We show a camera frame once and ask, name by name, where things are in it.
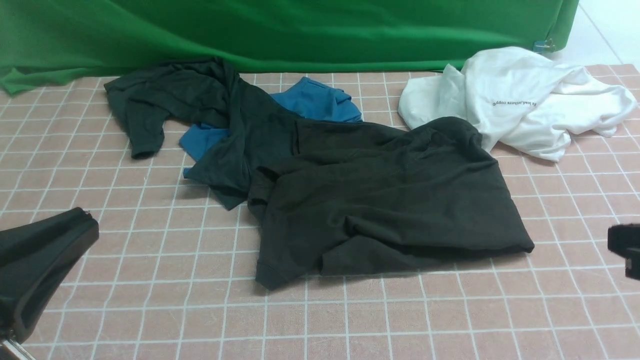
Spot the white t-shirt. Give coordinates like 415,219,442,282
398,47,638,163

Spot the blue binder clip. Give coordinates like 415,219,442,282
531,38,556,54

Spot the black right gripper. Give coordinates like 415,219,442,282
607,224,640,281

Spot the green backdrop cloth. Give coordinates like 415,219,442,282
0,0,579,95

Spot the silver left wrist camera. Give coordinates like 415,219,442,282
0,339,35,360

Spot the dark teal t-shirt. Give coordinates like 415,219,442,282
104,57,307,210

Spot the dark gray long-sleeve top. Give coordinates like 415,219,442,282
247,117,535,291

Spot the blue t-shirt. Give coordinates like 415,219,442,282
179,77,362,184

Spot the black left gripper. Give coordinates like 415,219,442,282
0,207,99,343

